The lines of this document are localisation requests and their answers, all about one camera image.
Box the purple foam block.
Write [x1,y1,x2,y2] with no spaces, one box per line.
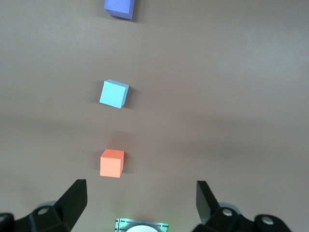
[104,0,137,20]

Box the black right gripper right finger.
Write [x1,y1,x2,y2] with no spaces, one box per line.
[195,180,254,232]

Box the brown table cover sheet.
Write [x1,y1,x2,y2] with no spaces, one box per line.
[0,0,309,232]

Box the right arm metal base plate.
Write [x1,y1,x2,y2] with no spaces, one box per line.
[114,218,169,232]

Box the light blue foam block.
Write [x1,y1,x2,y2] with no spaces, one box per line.
[99,79,130,110]

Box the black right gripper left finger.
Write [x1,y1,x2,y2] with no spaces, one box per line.
[14,179,88,232]

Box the orange foam block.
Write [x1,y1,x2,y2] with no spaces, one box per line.
[99,149,125,179]

